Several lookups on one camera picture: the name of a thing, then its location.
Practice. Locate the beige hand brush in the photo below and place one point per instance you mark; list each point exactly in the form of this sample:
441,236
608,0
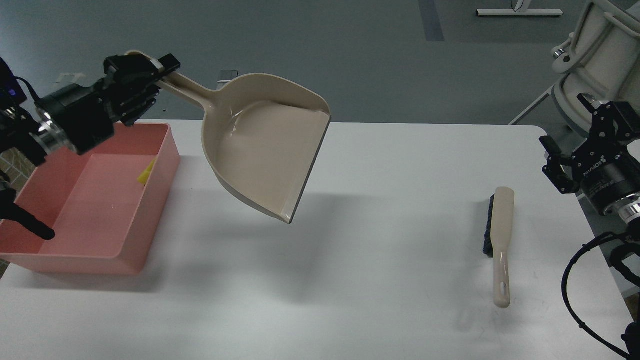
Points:
497,239

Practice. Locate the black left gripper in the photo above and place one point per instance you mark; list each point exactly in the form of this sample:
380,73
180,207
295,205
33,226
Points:
86,115

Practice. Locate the white floor stand base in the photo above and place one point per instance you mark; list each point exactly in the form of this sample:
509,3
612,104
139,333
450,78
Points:
521,9

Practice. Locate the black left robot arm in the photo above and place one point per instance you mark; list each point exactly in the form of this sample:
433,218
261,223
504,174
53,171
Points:
22,127

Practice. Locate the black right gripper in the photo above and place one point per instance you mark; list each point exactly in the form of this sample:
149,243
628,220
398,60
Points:
601,167

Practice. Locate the beige plastic dustpan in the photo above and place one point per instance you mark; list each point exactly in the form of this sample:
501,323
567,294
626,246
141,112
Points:
261,135

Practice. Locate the beige patterned cloth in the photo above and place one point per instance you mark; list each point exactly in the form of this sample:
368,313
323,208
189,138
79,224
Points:
11,166

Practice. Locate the yellow green sponge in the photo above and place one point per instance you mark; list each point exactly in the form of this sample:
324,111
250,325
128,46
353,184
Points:
143,177

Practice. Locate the pink plastic bin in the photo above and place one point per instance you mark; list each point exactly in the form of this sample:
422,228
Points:
104,220

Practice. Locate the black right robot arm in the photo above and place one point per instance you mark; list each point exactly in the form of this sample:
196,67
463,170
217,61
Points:
587,284

